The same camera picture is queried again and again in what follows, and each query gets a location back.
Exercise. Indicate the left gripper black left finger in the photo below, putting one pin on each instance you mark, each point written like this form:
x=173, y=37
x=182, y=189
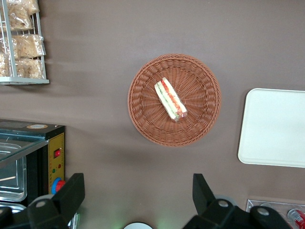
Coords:
x=59, y=202

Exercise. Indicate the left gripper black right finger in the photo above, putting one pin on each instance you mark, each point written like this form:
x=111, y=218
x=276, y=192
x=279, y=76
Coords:
x=214, y=214

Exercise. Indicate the sandwich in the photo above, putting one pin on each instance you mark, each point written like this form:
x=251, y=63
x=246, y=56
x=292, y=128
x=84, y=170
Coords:
x=170, y=100

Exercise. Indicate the cream rectangular tray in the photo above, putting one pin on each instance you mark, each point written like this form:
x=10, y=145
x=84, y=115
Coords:
x=274, y=126

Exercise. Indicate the round brown wicker basket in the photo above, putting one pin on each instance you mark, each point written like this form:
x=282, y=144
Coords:
x=147, y=119

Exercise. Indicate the tray of packaged snacks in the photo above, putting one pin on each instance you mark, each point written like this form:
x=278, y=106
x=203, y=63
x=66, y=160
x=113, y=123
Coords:
x=10, y=59

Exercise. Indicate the empty steel pan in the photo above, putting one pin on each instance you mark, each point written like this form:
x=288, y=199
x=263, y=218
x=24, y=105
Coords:
x=12, y=207

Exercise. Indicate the steel pan with skewer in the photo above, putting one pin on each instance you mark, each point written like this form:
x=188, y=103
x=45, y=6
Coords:
x=12, y=188

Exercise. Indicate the black yellow food warmer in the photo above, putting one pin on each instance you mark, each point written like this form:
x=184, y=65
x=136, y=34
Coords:
x=56, y=148

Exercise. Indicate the wooden skewer stick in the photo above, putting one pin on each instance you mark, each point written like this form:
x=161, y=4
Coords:
x=7, y=179

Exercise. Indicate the clear acrylic bottle rack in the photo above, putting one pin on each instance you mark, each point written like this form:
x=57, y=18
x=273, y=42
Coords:
x=281, y=206

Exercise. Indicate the clear bag of crackers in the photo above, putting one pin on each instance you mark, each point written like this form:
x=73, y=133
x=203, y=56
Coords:
x=4, y=46
x=32, y=6
x=28, y=46
x=3, y=65
x=20, y=17
x=29, y=69

